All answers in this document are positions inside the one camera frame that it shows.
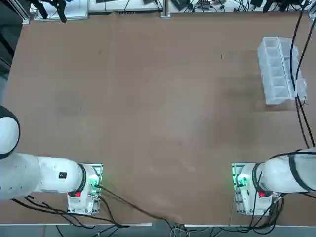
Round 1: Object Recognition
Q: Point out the aluminium profile post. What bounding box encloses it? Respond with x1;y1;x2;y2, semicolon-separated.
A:
160;0;171;18

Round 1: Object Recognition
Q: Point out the transparent compartment box with lid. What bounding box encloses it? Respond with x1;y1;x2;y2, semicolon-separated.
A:
258;36;308;105

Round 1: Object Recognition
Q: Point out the white flat board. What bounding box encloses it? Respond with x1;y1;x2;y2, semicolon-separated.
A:
29;0;89;20
88;0;162;13

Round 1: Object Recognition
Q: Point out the black cable bundle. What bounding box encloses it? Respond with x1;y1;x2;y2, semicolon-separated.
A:
246;192;287;229
11;195;130;229

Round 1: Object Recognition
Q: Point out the black base cable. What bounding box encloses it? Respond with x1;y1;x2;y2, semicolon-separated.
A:
95;184;183;224

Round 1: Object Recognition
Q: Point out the black pronged stand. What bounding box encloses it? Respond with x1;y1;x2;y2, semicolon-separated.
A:
50;0;67;24
34;0;48;19

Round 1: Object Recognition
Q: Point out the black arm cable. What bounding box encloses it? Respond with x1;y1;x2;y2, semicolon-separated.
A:
290;0;316;149
295;4;316;99

